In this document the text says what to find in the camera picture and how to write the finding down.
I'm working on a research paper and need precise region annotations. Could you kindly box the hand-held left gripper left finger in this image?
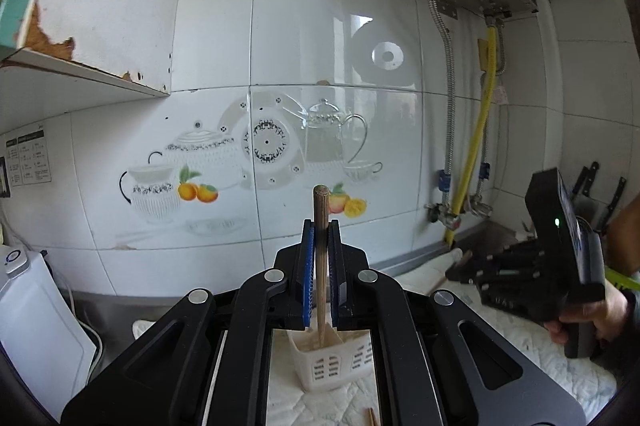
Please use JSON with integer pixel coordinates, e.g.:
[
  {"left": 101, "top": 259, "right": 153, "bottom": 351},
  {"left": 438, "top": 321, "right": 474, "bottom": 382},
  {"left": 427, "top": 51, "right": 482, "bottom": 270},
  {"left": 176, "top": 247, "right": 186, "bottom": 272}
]
[{"left": 60, "top": 219, "right": 317, "bottom": 426}]

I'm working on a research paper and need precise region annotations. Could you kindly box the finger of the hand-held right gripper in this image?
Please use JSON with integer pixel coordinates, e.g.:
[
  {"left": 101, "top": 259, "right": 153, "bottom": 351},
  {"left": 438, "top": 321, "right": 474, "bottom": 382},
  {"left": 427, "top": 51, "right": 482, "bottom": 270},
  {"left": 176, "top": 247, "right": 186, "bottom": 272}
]
[
  {"left": 477, "top": 278, "right": 557, "bottom": 323},
  {"left": 445, "top": 242, "right": 543, "bottom": 288}
]

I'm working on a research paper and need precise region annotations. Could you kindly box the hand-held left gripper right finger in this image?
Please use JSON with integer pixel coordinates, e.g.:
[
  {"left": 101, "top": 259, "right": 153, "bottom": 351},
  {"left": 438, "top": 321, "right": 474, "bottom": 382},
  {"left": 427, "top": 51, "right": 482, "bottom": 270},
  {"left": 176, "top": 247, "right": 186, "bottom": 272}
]
[{"left": 327, "top": 219, "right": 586, "bottom": 426}]

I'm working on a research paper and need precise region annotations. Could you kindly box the white plastic utensil holder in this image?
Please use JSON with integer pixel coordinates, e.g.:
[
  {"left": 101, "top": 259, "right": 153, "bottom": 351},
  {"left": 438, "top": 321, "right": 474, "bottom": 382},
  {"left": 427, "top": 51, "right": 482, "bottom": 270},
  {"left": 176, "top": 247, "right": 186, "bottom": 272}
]
[{"left": 286, "top": 326, "right": 374, "bottom": 393}]

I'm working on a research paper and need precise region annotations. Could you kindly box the person's right forearm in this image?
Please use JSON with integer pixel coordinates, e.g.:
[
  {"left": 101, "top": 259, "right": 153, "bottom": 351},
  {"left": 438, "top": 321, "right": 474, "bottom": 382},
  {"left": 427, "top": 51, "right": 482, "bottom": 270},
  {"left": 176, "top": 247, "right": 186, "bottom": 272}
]
[{"left": 605, "top": 193, "right": 640, "bottom": 294}]

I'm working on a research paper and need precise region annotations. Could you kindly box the person's right hand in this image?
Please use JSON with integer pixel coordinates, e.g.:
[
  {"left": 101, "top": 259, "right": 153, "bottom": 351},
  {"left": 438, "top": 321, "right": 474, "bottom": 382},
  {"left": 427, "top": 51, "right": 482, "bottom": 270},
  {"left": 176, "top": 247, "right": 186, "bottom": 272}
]
[{"left": 542, "top": 290, "right": 632, "bottom": 360}]

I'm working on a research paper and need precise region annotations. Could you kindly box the white quilted mat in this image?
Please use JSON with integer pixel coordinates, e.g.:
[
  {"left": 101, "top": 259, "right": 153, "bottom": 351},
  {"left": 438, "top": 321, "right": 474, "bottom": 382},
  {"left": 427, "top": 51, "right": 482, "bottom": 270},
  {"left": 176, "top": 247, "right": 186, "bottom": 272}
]
[{"left": 132, "top": 251, "right": 618, "bottom": 426}]

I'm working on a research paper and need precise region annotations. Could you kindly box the metal pipe valve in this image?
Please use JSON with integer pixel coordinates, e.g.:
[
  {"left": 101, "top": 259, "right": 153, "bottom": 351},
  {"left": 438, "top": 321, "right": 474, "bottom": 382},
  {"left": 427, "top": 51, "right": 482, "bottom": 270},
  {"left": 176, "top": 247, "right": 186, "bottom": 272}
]
[{"left": 425, "top": 201, "right": 496, "bottom": 229}]

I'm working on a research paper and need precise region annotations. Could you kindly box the corrugated metal pipe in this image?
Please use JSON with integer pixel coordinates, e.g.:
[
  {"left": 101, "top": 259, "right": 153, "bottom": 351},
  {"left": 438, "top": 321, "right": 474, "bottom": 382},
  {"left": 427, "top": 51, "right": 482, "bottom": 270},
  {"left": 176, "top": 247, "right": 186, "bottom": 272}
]
[{"left": 424, "top": 0, "right": 459, "bottom": 187}]

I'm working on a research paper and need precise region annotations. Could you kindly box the white countertop appliance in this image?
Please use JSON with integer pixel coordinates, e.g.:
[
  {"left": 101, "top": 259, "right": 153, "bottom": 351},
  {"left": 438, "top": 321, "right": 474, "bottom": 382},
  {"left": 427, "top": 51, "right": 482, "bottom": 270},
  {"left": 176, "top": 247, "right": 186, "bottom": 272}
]
[{"left": 0, "top": 243, "right": 99, "bottom": 409}]

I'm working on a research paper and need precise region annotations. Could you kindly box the white instruction sticker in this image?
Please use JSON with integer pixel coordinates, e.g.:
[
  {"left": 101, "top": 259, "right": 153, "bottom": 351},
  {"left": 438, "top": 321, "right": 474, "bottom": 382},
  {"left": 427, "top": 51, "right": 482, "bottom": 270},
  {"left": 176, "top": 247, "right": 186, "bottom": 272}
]
[{"left": 5, "top": 129, "right": 54, "bottom": 188}]

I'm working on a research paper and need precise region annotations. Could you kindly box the black-handled kitchen knife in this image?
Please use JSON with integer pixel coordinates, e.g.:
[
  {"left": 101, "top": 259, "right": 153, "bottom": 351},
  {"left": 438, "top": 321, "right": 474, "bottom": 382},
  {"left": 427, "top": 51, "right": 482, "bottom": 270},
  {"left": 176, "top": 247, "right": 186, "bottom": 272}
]
[
  {"left": 570, "top": 161, "right": 601, "bottom": 203},
  {"left": 601, "top": 176, "right": 629, "bottom": 233}
]

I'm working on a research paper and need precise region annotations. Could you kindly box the yellow gas hose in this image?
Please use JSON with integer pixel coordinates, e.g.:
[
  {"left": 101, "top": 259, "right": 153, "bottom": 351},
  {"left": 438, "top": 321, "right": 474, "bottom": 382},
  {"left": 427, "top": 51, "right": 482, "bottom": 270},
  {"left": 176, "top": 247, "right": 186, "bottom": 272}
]
[{"left": 444, "top": 25, "right": 501, "bottom": 248}]

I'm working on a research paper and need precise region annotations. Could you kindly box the white power cable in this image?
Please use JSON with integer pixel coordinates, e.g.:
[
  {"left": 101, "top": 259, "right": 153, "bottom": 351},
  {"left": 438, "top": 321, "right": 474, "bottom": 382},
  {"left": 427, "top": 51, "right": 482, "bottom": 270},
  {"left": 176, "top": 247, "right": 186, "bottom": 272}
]
[{"left": 64, "top": 286, "right": 104, "bottom": 374}]

